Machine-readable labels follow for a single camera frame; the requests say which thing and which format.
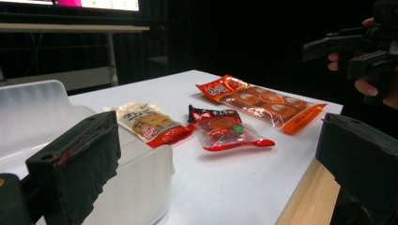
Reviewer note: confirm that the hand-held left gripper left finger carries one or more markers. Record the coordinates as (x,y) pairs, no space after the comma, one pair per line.
(78,168)

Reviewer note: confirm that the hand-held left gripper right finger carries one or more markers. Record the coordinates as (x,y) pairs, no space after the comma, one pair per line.
(363,162)

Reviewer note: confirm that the translucent white plastic container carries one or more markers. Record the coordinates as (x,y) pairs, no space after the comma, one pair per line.
(34,115)

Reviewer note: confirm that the white and red snack packet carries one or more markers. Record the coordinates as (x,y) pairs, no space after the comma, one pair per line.
(150,123)

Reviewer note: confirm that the large orange snack packet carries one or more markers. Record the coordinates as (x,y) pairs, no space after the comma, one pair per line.
(266,103)

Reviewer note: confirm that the small red snack packet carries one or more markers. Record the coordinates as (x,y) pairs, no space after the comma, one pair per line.
(226,129)

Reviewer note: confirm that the white metal stand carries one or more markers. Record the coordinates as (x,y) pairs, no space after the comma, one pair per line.
(72,28)

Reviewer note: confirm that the monitor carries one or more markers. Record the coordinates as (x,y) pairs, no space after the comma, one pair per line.
(103,3)

